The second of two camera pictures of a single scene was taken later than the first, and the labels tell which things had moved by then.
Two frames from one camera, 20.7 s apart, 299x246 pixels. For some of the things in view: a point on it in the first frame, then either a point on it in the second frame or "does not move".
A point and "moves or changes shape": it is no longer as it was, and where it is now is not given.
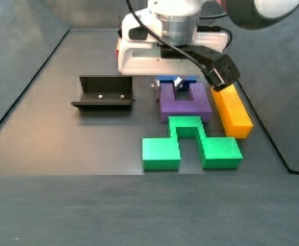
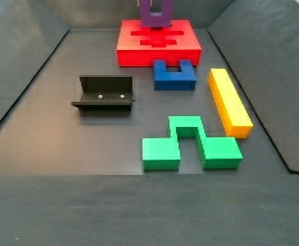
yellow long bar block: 234,116 does not move
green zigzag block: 161,152 does not move
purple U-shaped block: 183,108 moves or changes shape
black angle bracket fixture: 106,91 does not move
